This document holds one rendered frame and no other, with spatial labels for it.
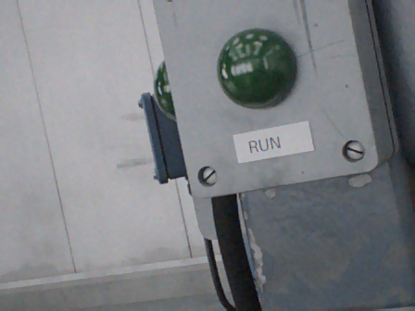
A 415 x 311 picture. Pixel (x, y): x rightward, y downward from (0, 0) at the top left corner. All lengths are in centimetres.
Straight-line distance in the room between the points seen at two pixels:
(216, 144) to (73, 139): 615
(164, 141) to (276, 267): 46
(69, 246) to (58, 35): 162
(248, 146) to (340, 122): 4
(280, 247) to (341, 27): 11
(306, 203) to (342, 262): 3
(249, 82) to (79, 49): 610
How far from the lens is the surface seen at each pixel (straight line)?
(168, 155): 82
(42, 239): 676
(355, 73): 31
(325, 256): 37
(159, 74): 34
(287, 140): 31
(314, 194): 36
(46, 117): 658
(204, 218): 81
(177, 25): 33
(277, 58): 30
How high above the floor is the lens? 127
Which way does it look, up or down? 3 degrees down
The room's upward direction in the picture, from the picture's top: 12 degrees counter-clockwise
